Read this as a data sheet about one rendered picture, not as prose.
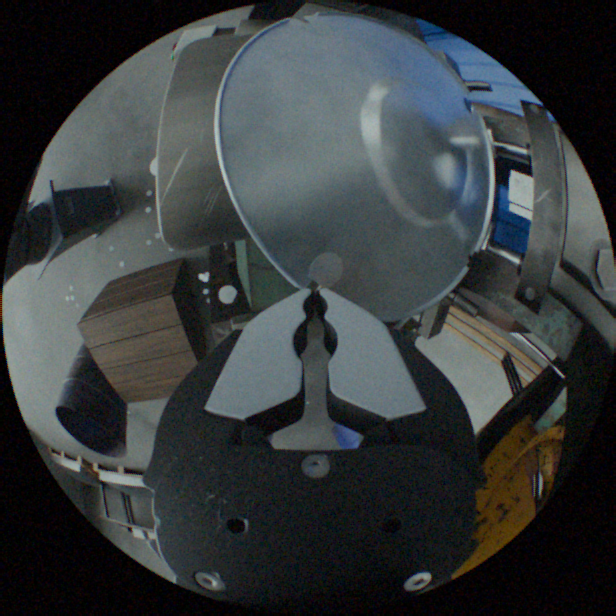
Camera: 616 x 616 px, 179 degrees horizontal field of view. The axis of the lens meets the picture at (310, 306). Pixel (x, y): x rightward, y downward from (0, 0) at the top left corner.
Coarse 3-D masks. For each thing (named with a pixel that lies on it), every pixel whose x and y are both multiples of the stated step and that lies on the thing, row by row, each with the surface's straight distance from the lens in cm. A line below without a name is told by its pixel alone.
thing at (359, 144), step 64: (256, 64) 13; (320, 64) 15; (384, 64) 18; (448, 64) 28; (256, 128) 11; (320, 128) 12; (384, 128) 14; (448, 128) 21; (256, 192) 11; (320, 192) 12; (384, 192) 14; (448, 192) 19; (384, 256) 15; (448, 256) 23; (384, 320) 18
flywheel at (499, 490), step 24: (528, 432) 50; (552, 432) 62; (480, 456) 47; (504, 456) 43; (528, 456) 54; (552, 456) 63; (504, 480) 47; (528, 480) 53; (552, 480) 62; (480, 504) 37; (504, 504) 46; (528, 504) 53; (480, 528) 43; (504, 528) 47; (480, 552) 44; (456, 576) 43
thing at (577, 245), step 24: (576, 168) 17; (576, 192) 16; (576, 216) 16; (600, 216) 17; (576, 240) 16; (600, 240) 16; (576, 264) 16; (600, 264) 15; (552, 288) 19; (576, 288) 19; (600, 288) 16; (576, 312) 19; (600, 312) 20; (600, 336) 20
